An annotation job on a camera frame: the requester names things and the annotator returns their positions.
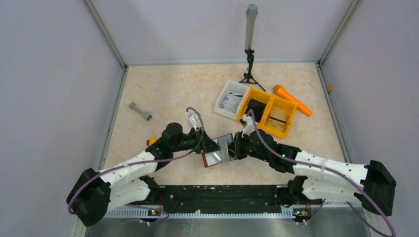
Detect red card holder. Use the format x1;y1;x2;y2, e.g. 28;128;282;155
202;133;234;168

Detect white plastic bin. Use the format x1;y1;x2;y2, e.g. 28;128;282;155
213;80;250;120

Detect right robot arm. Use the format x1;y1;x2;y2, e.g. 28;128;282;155
228;130;397;216

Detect grey tube on tripod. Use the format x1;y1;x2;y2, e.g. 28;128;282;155
245;3;258;50

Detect small orange toy piece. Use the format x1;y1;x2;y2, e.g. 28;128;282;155
146;137;158;146

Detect yellow plastic bin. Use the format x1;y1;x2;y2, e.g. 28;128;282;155
236;87;297;139

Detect grey plastic connector piece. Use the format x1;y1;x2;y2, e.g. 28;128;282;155
128;102;152;121

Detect cards in white bin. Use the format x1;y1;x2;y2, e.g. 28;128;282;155
220;91;243;113

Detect black mini tripod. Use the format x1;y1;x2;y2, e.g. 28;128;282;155
239;49;266;92

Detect orange plastic carrot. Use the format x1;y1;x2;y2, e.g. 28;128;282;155
273;84;313;117

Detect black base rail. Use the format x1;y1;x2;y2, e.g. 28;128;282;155
134;185;322;214

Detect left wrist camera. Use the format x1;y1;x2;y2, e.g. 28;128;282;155
185;111;201;131

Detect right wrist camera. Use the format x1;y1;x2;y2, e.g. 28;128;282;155
240;115;256;138

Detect black block in bin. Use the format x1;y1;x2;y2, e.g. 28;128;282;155
245;99;266;122

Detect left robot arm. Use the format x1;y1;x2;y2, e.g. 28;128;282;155
66;122;220;227

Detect tan cards in bin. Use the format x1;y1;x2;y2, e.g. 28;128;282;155
267;107;289;129

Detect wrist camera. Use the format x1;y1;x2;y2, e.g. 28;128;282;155
240;115;256;138
185;111;201;131

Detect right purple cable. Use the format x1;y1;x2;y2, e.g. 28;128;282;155
246;109;397;237

